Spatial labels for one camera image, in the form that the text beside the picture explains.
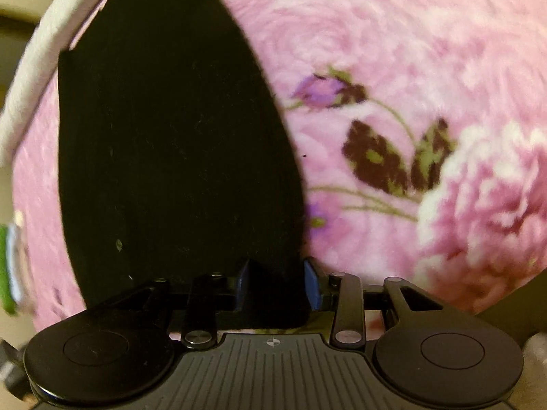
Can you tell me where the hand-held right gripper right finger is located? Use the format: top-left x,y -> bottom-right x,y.
303,257 -> 447,347

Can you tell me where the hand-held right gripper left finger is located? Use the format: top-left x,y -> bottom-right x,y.
88,258 -> 257,349

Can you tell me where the black knit garment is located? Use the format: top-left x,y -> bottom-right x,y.
57,0 -> 310,327

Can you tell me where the pink floral blanket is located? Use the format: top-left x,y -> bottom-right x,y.
11,0 -> 547,334

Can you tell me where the light blue folded cloth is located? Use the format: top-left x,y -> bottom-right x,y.
6,220 -> 27,304

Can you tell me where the white ribbed quilt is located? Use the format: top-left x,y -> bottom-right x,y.
0,0 -> 142,161

